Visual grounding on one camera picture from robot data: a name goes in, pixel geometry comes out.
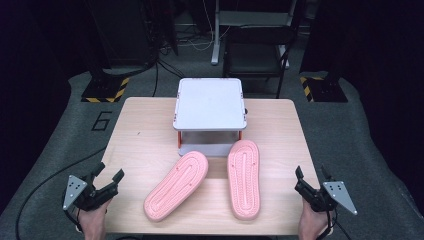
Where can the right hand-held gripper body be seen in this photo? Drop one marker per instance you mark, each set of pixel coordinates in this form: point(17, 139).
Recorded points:
point(338, 193)

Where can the black folding chair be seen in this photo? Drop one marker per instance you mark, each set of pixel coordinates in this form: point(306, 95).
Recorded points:
point(256, 50)

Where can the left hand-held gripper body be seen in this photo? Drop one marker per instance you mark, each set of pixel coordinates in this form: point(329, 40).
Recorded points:
point(83, 195)

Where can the black cabinet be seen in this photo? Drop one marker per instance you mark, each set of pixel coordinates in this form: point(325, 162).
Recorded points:
point(120, 33)

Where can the person's left hand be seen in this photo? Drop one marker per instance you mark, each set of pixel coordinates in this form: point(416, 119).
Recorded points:
point(94, 223)

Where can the pink slipper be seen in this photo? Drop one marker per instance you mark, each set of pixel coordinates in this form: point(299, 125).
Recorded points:
point(176, 186)
point(244, 180)

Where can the white shoe rack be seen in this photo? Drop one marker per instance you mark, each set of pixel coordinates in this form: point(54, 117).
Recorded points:
point(210, 105)

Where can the white desk frame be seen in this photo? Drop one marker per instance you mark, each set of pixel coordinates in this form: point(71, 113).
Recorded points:
point(216, 40)

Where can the black striped stand base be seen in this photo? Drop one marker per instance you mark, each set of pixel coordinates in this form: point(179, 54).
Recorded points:
point(325, 90)
point(105, 90)

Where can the person's right hand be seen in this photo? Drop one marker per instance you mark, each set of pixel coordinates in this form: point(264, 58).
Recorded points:
point(313, 225)

